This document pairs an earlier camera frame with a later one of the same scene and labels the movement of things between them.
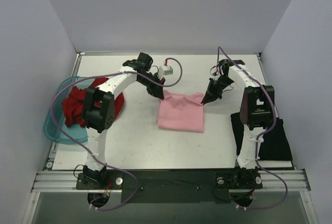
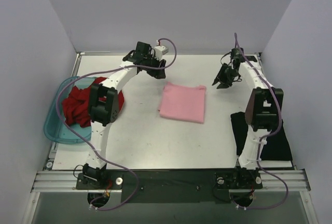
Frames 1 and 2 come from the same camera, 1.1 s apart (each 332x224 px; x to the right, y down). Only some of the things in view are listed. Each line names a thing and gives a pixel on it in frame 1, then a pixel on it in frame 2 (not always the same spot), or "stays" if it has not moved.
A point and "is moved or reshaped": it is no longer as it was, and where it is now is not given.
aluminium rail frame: (274, 181) stays
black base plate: (175, 187) stays
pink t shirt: (181, 112) is moved or reshaped
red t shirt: (73, 105) stays
